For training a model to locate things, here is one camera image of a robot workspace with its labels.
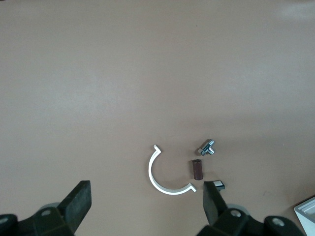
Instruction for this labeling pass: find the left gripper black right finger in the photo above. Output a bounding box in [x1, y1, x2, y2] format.
[196, 180, 307, 236]

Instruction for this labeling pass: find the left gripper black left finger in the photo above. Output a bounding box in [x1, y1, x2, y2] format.
[0, 180, 92, 236]

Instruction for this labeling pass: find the brown hexagonal standoff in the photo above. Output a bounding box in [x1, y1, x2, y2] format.
[189, 159, 204, 181]

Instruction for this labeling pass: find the white curved plastic clamp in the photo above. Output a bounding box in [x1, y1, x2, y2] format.
[148, 144, 197, 195]

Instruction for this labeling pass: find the silver metal tee fitting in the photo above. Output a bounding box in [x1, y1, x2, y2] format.
[197, 139, 217, 156]

